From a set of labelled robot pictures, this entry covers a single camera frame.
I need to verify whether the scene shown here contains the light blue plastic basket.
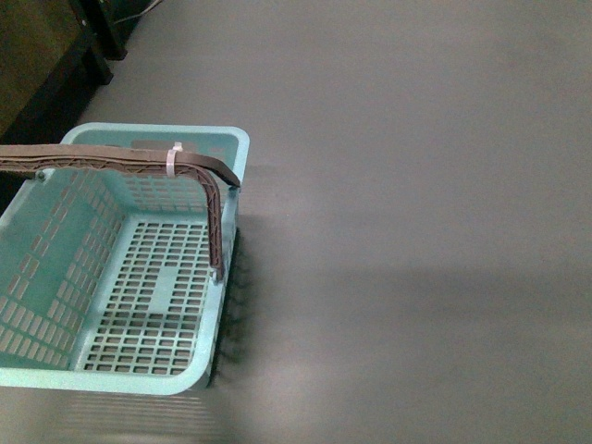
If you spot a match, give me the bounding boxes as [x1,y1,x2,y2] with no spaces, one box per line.
[1,123,250,395]

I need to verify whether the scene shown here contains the brown plastic basket handle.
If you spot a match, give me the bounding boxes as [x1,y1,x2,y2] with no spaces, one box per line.
[1,144,241,282]

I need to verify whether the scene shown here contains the white zip tie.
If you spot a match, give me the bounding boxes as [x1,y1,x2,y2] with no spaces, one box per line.
[166,142,183,179]

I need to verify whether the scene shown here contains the dark wooden furniture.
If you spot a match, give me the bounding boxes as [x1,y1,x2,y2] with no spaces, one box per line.
[1,1,155,144]

